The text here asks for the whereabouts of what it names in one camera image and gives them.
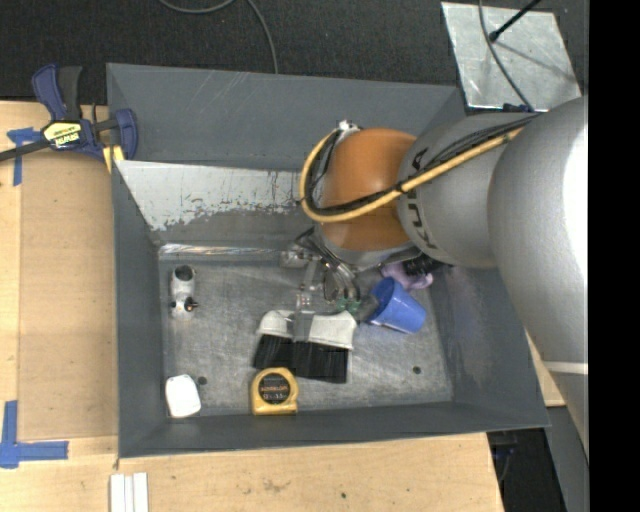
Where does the white brush with black bristles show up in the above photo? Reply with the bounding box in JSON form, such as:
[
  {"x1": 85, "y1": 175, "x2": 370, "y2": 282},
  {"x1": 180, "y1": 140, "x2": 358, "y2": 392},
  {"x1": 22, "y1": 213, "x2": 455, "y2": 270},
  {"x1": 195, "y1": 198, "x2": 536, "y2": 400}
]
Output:
[{"x1": 252, "y1": 308, "x2": 359, "y2": 385}]

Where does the yellow tape measure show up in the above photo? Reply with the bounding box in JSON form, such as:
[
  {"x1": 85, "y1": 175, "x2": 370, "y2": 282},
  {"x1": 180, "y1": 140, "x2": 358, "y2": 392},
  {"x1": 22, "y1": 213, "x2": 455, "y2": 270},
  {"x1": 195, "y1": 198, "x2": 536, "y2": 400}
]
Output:
[{"x1": 249, "y1": 367, "x2": 299, "y2": 417}]

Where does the blue plastic cup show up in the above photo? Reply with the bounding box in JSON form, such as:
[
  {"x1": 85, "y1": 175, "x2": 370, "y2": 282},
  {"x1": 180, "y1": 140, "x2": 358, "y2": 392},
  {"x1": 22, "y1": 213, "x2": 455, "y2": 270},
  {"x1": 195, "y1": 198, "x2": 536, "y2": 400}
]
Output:
[{"x1": 366, "y1": 277, "x2": 428, "y2": 335}]

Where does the purple soft toy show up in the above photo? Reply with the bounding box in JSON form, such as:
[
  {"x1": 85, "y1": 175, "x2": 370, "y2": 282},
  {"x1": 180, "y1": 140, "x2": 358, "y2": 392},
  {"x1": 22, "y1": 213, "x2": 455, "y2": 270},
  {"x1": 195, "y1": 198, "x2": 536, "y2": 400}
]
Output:
[{"x1": 380, "y1": 262, "x2": 435, "y2": 292}]

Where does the white rounded box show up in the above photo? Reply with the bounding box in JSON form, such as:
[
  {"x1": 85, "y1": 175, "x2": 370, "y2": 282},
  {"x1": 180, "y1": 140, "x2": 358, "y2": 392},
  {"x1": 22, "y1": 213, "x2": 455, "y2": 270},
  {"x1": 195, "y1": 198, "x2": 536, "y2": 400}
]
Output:
[{"x1": 164, "y1": 373, "x2": 203, "y2": 419}]

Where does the grey metal bin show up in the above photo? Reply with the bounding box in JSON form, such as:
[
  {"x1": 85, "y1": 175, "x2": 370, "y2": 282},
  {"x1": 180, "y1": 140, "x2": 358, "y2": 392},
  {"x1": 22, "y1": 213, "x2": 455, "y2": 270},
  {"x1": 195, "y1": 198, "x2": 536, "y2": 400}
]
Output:
[{"x1": 104, "y1": 62, "x2": 552, "y2": 459}]

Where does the pale wood flat board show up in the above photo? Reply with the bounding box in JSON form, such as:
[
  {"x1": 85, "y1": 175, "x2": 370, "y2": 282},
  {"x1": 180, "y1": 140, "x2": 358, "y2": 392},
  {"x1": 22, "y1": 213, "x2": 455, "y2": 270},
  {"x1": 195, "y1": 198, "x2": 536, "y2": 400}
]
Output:
[{"x1": 17, "y1": 103, "x2": 121, "y2": 442}]

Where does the black cylinder on white bracket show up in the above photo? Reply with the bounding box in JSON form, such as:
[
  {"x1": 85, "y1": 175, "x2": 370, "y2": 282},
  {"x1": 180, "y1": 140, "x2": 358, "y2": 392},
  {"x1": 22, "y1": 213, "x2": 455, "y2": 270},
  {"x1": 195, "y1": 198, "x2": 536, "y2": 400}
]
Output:
[{"x1": 401, "y1": 255, "x2": 435, "y2": 278}]

